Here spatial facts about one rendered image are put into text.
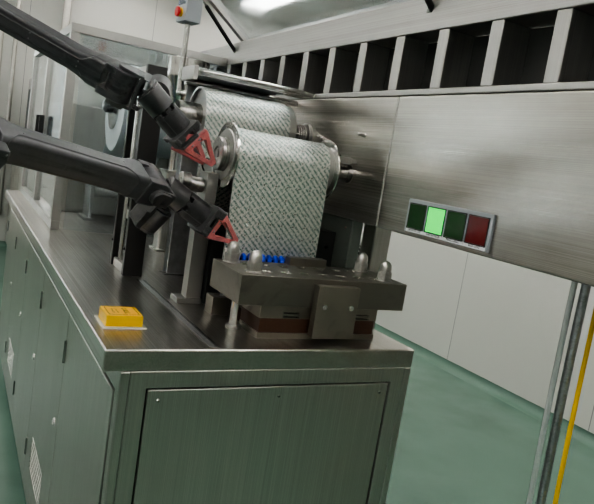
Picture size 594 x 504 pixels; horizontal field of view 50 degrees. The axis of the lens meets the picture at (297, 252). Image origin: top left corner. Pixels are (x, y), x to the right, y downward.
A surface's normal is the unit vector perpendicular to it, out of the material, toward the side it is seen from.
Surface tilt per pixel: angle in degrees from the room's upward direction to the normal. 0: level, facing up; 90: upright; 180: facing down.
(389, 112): 90
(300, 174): 90
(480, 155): 90
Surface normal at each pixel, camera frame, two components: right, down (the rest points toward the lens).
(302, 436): 0.46, 0.19
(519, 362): -0.87, -0.07
